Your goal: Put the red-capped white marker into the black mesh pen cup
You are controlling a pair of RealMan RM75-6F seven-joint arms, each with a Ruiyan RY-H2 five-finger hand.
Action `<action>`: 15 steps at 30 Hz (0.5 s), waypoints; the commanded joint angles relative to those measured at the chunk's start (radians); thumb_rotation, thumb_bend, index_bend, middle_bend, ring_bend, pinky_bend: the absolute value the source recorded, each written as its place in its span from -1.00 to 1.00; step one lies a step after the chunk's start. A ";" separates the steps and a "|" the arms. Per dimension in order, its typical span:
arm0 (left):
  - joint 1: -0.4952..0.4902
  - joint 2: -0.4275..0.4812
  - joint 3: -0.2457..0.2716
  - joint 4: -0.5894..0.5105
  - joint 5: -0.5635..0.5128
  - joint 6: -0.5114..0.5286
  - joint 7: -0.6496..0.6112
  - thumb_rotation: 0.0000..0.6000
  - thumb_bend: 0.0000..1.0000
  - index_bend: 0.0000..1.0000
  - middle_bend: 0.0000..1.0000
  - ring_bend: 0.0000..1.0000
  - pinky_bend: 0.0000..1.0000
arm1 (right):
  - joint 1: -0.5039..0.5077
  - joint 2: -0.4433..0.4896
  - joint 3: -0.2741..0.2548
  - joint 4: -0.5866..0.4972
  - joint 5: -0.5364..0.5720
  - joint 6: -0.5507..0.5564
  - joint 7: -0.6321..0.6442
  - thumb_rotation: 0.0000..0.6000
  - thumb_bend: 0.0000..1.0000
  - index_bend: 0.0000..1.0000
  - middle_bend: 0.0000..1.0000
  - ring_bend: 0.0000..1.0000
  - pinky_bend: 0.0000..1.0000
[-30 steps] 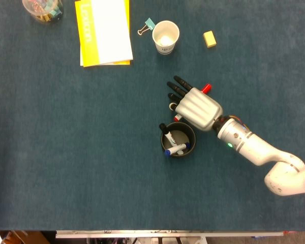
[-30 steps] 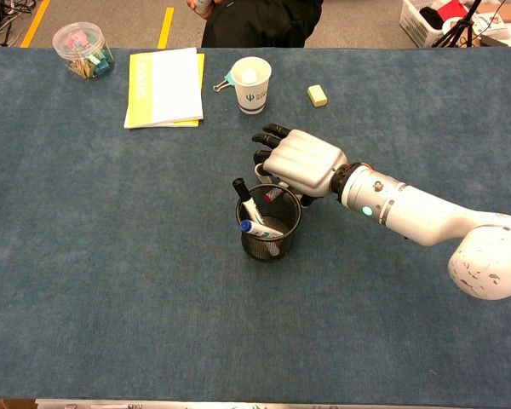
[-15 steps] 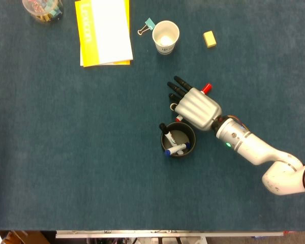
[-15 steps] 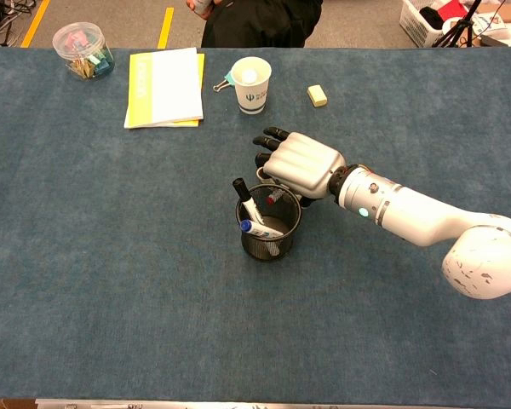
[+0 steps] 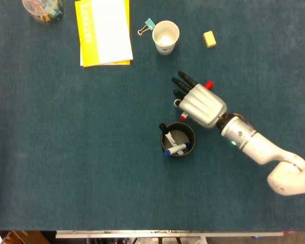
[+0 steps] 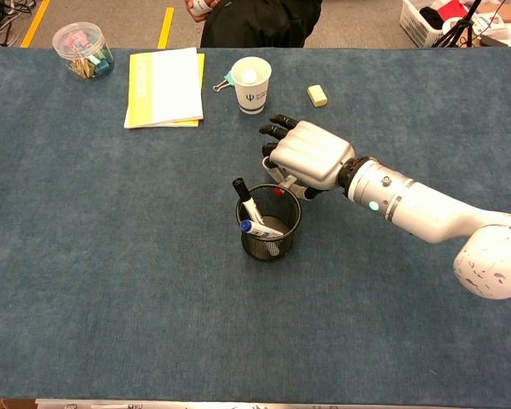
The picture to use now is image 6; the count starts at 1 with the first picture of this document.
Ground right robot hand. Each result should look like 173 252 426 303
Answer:
259 113 356 200

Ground black cap whiteboard marker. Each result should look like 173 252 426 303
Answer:
232 177 266 226

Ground blue cap whiteboard marker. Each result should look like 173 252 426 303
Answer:
239 219 284 239

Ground black mesh pen holder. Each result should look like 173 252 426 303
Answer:
235 183 302 262

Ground pale yellow eraser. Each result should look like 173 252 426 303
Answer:
307 84 329 107

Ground white paper cup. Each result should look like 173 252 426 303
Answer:
231 56 273 115

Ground teal binder clip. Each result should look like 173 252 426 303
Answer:
212 70 235 93

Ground person in black clothes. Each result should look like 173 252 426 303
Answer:
183 0 324 49

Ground yellow and white notebook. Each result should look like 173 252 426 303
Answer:
123 47 206 130

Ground white plastic basket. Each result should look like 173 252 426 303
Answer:
399 0 468 48

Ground black tripod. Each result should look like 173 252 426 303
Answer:
433 0 485 49

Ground red cloth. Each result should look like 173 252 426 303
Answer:
436 0 466 20

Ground white printed bag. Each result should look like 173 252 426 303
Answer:
472 12 511 38

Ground blue felt table cover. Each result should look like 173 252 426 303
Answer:
0 46 511 401

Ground clear plastic jar of clips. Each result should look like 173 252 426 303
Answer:
52 21 115 83

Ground metal table edge rail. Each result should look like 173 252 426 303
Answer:
34 398 474 409

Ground black cables and stand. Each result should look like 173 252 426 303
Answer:
0 0 37 46

